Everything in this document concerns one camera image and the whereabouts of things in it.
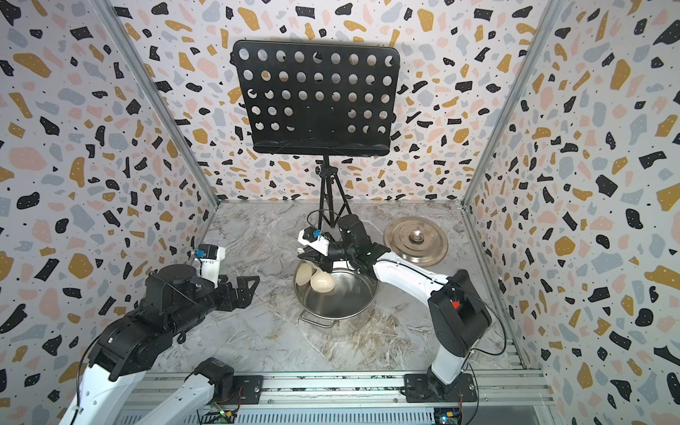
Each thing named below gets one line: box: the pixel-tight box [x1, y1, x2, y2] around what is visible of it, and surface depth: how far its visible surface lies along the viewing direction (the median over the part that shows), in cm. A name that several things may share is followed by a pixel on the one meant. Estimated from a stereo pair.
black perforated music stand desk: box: [229, 39, 401, 157], surface depth 67 cm
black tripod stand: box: [315, 154, 353, 231], surface depth 97 cm
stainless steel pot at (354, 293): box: [293, 261, 379, 330], surface depth 94 cm
